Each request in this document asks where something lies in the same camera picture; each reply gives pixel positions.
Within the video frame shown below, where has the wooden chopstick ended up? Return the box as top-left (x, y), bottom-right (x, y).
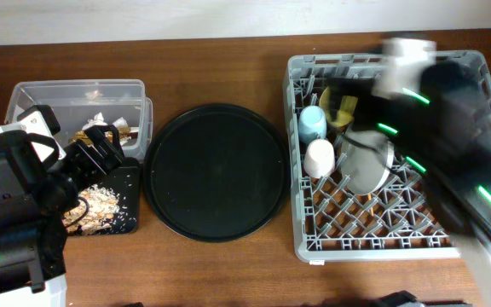
top-left (367, 194), bottom-right (374, 217)

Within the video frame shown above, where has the round black serving tray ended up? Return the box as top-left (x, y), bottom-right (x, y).
top-left (143, 104), bottom-right (291, 243)

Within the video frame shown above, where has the clear plastic bin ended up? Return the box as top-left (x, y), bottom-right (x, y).
top-left (4, 79), bottom-right (153, 162)

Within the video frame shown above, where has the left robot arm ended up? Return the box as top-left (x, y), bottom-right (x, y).
top-left (0, 125), bottom-right (124, 306)

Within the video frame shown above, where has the white napkin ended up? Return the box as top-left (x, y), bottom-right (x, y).
top-left (82, 113), bottom-right (130, 132)

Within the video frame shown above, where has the pale grey plate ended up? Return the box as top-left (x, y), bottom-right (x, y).
top-left (340, 130), bottom-right (395, 195)

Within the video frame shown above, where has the black rectangular tray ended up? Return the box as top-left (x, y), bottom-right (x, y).
top-left (95, 158), bottom-right (142, 217)

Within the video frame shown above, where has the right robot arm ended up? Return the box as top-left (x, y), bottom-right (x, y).
top-left (326, 37), bottom-right (491, 305)

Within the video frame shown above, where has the pink cup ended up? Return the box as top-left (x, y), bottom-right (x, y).
top-left (303, 139), bottom-right (335, 179)

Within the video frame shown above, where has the yellow bowl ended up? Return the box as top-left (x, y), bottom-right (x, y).
top-left (319, 87), bottom-right (358, 130)

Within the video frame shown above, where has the gold snack wrapper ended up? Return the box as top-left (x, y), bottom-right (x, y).
top-left (69, 127), bottom-right (139, 146)

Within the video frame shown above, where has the food scraps and rice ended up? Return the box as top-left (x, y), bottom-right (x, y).
top-left (61, 184), bottom-right (138, 236)

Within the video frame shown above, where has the blue cup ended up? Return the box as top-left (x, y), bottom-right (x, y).
top-left (297, 106), bottom-right (326, 146)

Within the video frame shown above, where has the grey dishwasher rack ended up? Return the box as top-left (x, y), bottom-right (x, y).
top-left (283, 50), bottom-right (491, 262)

